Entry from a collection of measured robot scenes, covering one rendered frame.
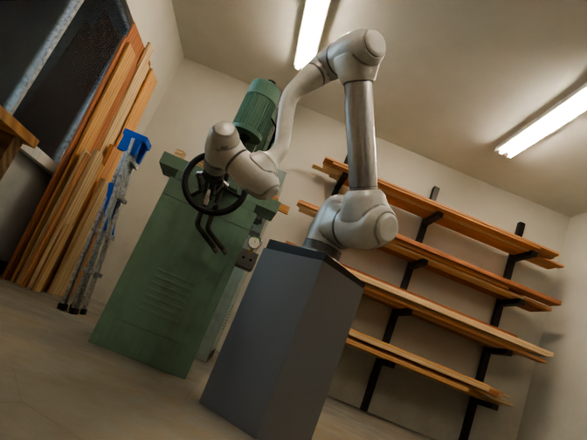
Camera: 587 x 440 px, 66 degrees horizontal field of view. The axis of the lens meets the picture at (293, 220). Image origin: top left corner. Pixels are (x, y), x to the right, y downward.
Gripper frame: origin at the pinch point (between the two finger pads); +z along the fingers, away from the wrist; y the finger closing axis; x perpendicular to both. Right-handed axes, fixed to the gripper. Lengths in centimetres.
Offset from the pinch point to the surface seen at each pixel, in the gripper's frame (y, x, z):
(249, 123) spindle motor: 0, -65, 22
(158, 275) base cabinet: 8.9, 19.8, 43.6
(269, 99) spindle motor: -4, -82, 17
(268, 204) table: -24.3, -26.9, 27.0
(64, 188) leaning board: 106, -53, 142
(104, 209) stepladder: 64, -31, 106
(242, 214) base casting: -14.6, -18.2, 30.1
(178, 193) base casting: 16.2, -15.8, 30.9
